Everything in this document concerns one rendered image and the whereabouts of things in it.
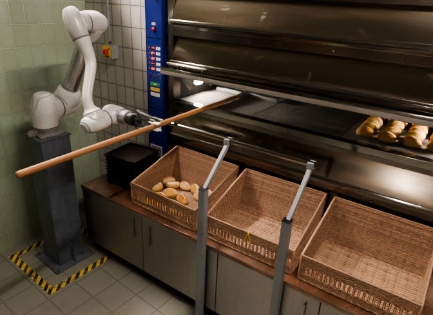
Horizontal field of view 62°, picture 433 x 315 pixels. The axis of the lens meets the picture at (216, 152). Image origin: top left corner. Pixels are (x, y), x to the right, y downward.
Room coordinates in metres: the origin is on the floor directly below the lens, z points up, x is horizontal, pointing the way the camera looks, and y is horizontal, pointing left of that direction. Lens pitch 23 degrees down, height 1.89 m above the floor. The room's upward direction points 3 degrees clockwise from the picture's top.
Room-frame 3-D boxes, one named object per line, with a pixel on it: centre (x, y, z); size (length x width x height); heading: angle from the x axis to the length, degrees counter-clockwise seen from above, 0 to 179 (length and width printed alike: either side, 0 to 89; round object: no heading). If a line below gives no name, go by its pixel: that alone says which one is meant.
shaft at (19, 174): (1.99, 0.32, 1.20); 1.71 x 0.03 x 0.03; 146
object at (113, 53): (2.85, 0.85, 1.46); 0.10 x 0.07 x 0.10; 57
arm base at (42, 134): (2.23, 1.14, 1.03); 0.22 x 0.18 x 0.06; 143
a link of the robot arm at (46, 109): (2.26, 1.13, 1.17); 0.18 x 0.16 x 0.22; 162
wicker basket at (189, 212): (2.16, 0.20, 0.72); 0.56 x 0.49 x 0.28; 56
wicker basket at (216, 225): (1.83, -0.31, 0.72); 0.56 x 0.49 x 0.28; 58
